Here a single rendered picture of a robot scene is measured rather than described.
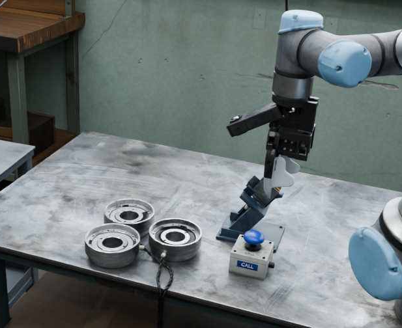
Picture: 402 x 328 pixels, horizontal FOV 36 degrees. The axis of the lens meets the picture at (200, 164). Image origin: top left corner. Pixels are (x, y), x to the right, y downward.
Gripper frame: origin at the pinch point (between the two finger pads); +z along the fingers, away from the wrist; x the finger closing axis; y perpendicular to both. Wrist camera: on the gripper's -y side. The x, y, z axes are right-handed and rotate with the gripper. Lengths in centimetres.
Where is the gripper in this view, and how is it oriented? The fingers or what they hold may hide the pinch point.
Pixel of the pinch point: (268, 186)
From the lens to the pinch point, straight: 124.9
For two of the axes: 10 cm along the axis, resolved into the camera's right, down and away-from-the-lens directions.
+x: 3.0, -3.9, 8.7
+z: -0.7, 9.0, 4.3
